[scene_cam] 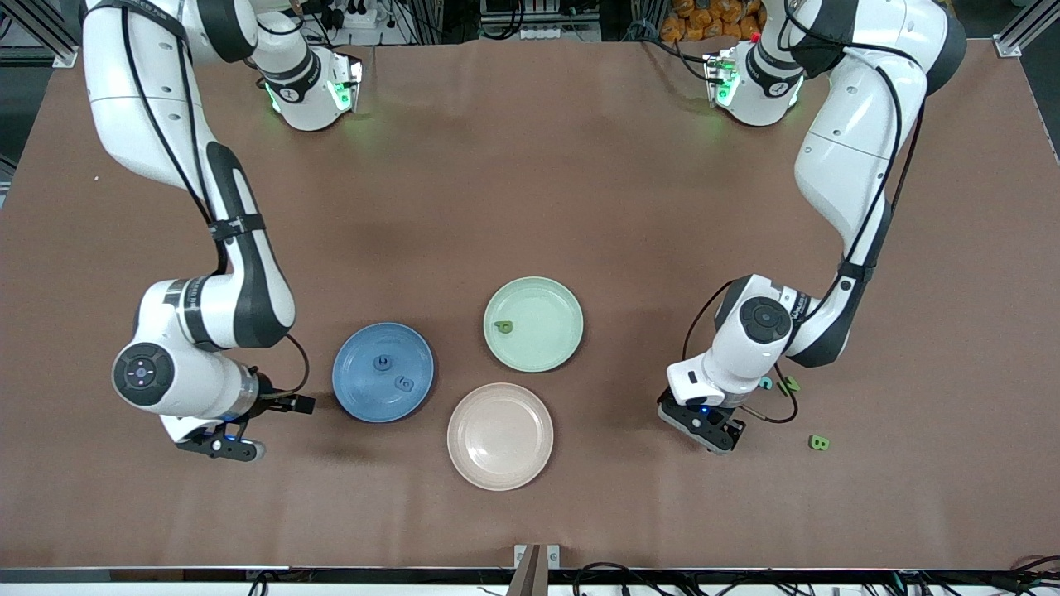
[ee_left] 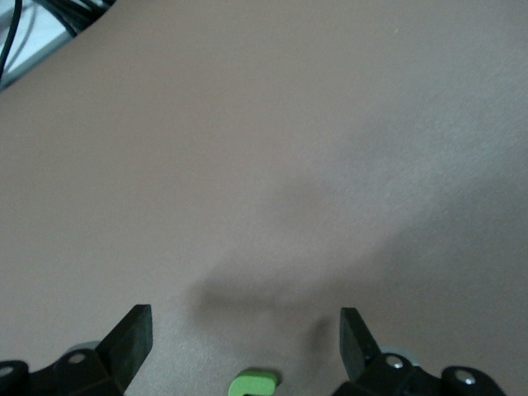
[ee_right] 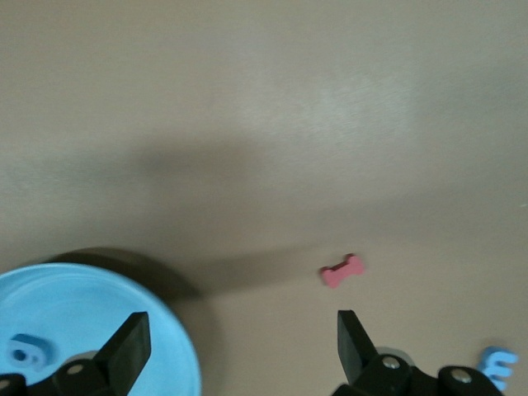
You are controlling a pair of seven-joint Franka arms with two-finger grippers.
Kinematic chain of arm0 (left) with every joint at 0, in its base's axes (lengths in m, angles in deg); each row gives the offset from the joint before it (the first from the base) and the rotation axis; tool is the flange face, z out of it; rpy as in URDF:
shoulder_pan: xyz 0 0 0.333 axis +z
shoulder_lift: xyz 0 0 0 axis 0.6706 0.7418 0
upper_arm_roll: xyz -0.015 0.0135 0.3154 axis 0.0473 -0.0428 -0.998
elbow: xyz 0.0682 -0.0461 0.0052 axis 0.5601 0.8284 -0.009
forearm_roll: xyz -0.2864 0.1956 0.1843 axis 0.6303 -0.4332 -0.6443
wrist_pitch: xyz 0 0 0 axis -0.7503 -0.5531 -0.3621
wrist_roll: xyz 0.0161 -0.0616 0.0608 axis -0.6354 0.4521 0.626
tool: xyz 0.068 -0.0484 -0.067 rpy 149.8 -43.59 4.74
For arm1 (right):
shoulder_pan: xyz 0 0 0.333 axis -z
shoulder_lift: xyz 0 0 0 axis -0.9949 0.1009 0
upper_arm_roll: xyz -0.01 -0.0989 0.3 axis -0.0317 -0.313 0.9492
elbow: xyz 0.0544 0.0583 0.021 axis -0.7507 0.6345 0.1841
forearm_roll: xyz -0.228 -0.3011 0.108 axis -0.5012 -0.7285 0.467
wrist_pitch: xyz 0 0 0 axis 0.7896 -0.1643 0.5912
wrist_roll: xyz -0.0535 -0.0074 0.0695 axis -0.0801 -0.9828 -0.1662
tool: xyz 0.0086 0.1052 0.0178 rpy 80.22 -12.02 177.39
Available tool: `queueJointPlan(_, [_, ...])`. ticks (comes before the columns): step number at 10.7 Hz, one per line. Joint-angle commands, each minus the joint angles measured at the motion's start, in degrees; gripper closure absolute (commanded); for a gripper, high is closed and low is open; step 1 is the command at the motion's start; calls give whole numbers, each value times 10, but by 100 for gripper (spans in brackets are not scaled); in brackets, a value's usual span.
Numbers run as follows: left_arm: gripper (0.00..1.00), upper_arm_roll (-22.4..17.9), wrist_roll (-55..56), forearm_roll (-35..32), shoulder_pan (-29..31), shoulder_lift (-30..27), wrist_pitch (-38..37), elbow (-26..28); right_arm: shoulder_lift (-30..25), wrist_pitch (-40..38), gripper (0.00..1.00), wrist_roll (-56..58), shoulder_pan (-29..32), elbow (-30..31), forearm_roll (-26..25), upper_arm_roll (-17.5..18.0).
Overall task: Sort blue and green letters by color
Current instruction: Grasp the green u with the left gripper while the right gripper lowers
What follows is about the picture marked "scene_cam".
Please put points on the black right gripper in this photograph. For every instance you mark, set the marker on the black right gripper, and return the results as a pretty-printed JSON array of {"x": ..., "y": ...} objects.
[{"x": 267, "y": 391}]

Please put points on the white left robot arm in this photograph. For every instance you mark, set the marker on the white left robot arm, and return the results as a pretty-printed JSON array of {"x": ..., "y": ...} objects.
[{"x": 861, "y": 124}]

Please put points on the power strip with black plugs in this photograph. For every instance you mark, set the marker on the power strip with black plugs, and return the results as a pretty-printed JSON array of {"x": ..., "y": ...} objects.
[{"x": 352, "y": 16}]

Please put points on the light green plate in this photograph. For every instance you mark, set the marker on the light green plate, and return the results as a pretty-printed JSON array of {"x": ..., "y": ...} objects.
[{"x": 546, "y": 339}]

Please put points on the beige plate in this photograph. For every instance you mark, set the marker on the beige plate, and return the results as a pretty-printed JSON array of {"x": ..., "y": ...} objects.
[{"x": 500, "y": 437}]

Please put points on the orange mesh bags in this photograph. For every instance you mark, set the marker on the orange mesh bags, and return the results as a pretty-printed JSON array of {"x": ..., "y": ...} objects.
[{"x": 704, "y": 21}]

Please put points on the aluminium frame post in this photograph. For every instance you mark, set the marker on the aluminium frame post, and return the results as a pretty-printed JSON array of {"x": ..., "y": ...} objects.
[
  {"x": 62, "y": 54},
  {"x": 1006, "y": 45}
]

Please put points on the white table edge rail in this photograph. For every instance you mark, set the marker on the white table edge rail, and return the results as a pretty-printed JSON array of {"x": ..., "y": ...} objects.
[{"x": 166, "y": 588}]

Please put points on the green foam letter B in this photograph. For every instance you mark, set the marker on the green foam letter B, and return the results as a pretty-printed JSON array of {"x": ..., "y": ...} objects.
[{"x": 818, "y": 443}]

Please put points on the blue foam number nine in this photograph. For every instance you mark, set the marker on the blue foam number nine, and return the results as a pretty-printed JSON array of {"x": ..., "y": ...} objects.
[{"x": 406, "y": 384}]

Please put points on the white power strip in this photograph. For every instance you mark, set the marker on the white power strip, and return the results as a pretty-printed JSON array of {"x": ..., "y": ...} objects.
[{"x": 542, "y": 33}]

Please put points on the blue foam letter G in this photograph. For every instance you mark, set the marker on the blue foam letter G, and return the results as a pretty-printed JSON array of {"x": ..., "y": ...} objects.
[{"x": 382, "y": 362}]

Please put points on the green foam letter N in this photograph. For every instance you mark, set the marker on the green foam letter N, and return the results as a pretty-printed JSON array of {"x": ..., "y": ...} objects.
[{"x": 792, "y": 386}]

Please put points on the metal table edge bracket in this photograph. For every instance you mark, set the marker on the metal table edge bracket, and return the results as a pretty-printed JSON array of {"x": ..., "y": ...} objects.
[{"x": 530, "y": 563}]

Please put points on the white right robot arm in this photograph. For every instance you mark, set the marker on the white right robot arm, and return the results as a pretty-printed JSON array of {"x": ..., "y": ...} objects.
[{"x": 124, "y": 99}]

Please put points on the blue plate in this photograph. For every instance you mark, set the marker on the blue plate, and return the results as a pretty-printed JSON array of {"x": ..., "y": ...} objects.
[{"x": 364, "y": 401}]

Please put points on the brown table cover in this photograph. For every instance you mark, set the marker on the brown table cover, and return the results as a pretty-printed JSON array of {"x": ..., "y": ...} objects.
[{"x": 530, "y": 207}]

